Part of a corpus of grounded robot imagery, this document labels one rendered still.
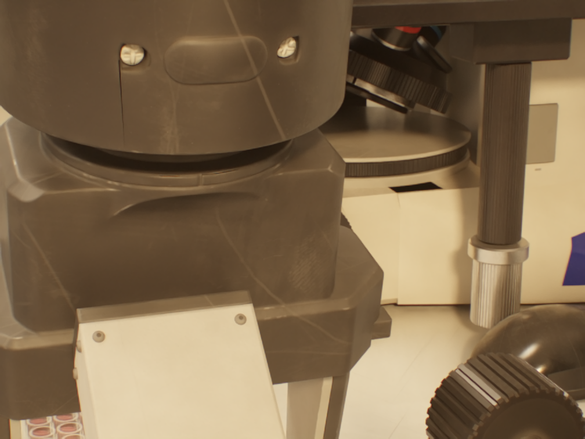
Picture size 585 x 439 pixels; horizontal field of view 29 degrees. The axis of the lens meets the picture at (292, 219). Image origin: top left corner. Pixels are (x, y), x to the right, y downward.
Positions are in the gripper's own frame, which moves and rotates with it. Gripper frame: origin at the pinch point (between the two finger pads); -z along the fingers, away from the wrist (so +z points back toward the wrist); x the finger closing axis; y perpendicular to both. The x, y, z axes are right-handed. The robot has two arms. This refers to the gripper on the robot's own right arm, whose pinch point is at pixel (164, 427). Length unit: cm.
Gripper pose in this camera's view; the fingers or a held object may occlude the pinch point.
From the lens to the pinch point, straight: 35.0
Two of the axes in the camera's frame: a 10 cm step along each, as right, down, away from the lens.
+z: 0.7, -8.8, -4.7
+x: 9.5, -0.9, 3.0
